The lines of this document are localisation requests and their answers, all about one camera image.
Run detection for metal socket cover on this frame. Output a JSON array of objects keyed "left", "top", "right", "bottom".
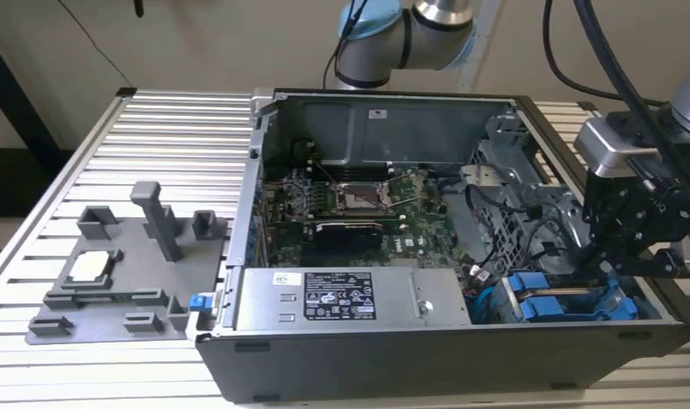
[{"left": 386, "top": 167, "right": 432, "bottom": 202}]

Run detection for thin metal locking lever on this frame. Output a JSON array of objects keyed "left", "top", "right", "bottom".
[{"left": 312, "top": 158, "right": 340, "bottom": 188}]

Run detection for green motherboard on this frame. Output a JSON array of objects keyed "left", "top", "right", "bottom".
[{"left": 261, "top": 164, "right": 464, "bottom": 269}]

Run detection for blue case latch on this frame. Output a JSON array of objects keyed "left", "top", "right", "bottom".
[{"left": 187, "top": 293, "right": 214, "bottom": 317}]

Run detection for silver CPU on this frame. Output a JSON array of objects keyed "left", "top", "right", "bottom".
[{"left": 67, "top": 251, "right": 117, "bottom": 282}]

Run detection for CPU socket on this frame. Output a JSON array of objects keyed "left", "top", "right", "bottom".
[{"left": 329, "top": 181, "right": 394, "bottom": 214}]

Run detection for blue wire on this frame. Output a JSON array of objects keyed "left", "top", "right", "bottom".
[{"left": 470, "top": 283, "right": 496, "bottom": 324}]

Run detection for hard disk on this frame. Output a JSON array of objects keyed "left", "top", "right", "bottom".
[{"left": 505, "top": 270, "right": 634, "bottom": 302}]

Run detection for silver power supply unit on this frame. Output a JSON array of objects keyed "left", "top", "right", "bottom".
[{"left": 233, "top": 267, "right": 470, "bottom": 329}]

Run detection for multicoloured power wire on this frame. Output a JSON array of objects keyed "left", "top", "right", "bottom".
[{"left": 460, "top": 263, "right": 493, "bottom": 295}]

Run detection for black RAM slots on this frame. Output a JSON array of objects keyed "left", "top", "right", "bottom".
[{"left": 314, "top": 160, "right": 394, "bottom": 181}]

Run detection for thin black wall cable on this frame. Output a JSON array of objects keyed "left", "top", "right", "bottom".
[{"left": 57, "top": 0, "right": 135, "bottom": 89}]

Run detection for black open PC case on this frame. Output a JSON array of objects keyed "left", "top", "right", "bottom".
[{"left": 194, "top": 87, "right": 690, "bottom": 404}]

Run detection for black graphics card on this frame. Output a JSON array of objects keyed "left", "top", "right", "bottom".
[{"left": 309, "top": 219, "right": 386, "bottom": 256}]

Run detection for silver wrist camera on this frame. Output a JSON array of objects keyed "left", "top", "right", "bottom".
[{"left": 573, "top": 118, "right": 663, "bottom": 178}]

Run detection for grey metal disk bay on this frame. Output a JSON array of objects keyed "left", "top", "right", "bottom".
[{"left": 460, "top": 112, "right": 661, "bottom": 321}]

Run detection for black furniture frame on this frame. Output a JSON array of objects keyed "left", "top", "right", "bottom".
[{"left": 0, "top": 25, "right": 73, "bottom": 218}]

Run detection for looped black gripper cable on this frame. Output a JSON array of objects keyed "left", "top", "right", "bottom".
[{"left": 540, "top": 0, "right": 672, "bottom": 107}]

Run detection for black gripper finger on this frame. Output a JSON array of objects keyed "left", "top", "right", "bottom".
[
  {"left": 574, "top": 240, "right": 616, "bottom": 278},
  {"left": 614, "top": 245, "right": 685, "bottom": 279}
]

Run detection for black disk wire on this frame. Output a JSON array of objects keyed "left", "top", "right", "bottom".
[
  {"left": 522, "top": 204, "right": 585, "bottom": 268},
  {"left": 462, "top": 183, "right": 513, "bottom": 268}
]

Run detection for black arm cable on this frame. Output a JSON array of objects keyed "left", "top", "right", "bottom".
[{"left": 320, "top": 0, "right": 372, "bottom": 89}]

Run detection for grey parts rack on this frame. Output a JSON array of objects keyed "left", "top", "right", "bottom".
[{"left": 25, "top": 181, "right": 234, "bottom": 345}]

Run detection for thick black gripper cable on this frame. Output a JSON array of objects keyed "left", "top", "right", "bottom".
[{"left": 573, "top": 0, "right": 690, "bottom": 191}]

